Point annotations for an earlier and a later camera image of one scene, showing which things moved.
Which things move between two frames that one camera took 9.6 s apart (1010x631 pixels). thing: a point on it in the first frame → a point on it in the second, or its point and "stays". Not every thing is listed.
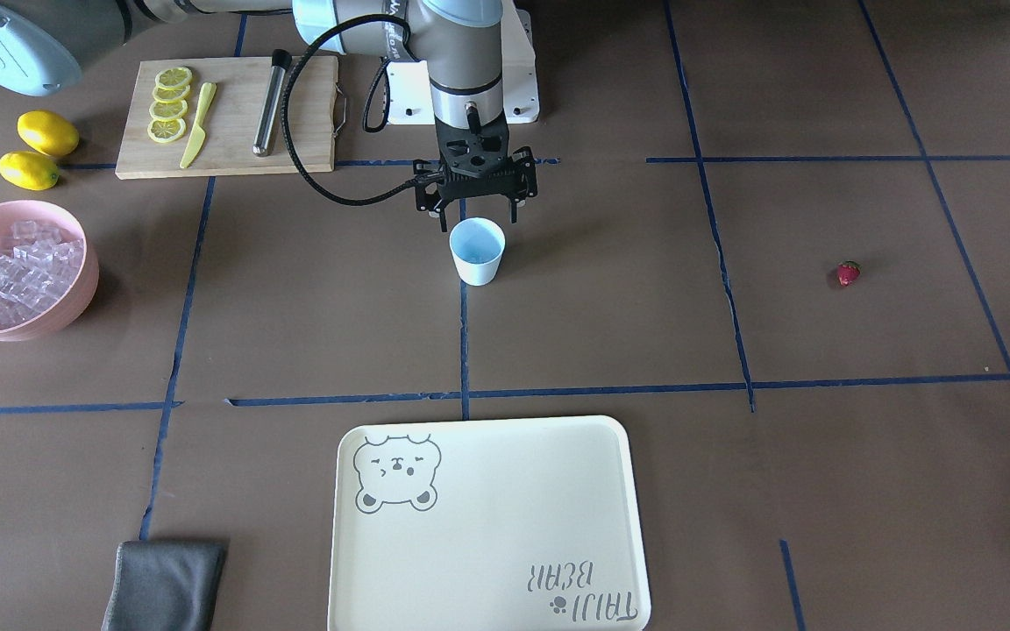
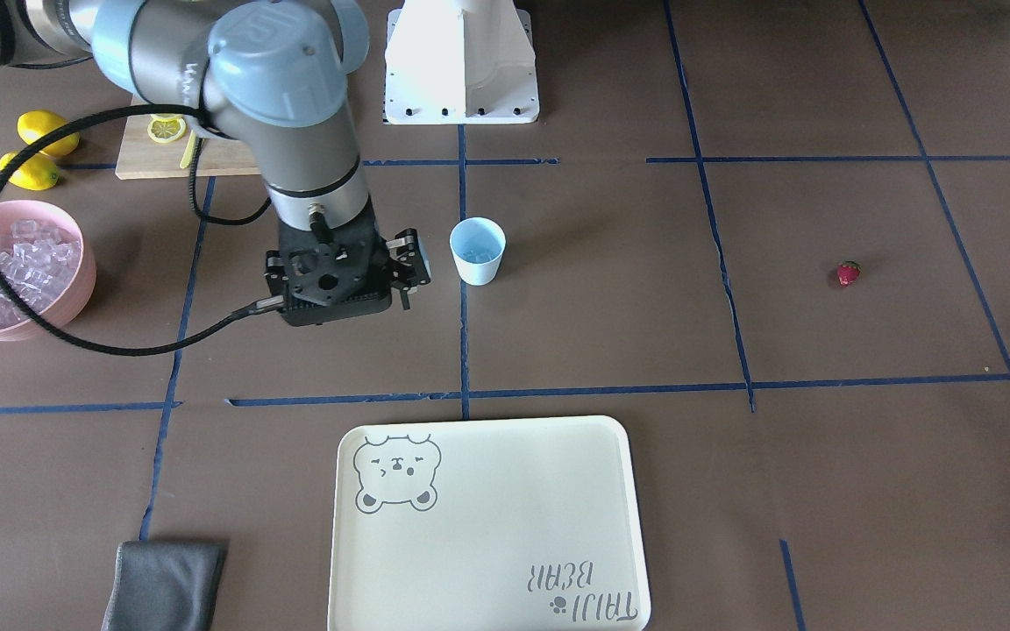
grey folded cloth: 165,585 stays
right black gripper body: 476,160 → 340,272
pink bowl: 17,270 stays
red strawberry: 848,272 stays
